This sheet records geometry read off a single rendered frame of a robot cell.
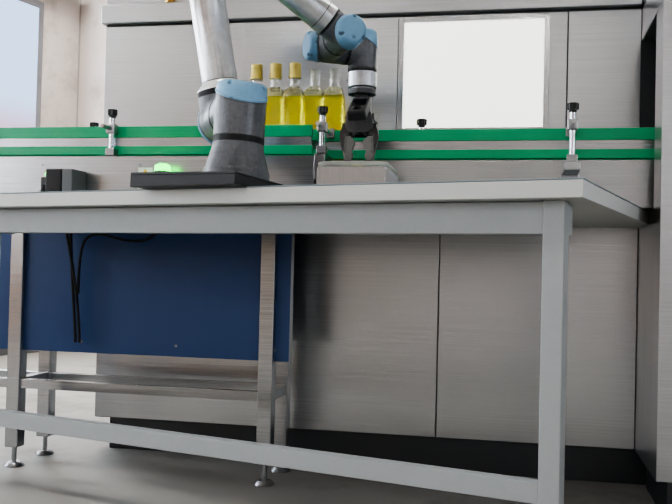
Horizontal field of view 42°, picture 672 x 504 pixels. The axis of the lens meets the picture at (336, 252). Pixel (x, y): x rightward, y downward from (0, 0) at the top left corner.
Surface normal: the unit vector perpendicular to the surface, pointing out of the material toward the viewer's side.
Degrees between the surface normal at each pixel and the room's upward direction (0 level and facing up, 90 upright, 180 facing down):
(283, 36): 90
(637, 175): 90
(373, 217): 90
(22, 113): 90
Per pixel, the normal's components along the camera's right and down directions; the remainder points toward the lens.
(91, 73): -0.46, -0.03
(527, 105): -0.20, -0.03
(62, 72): 0.89, 0.01
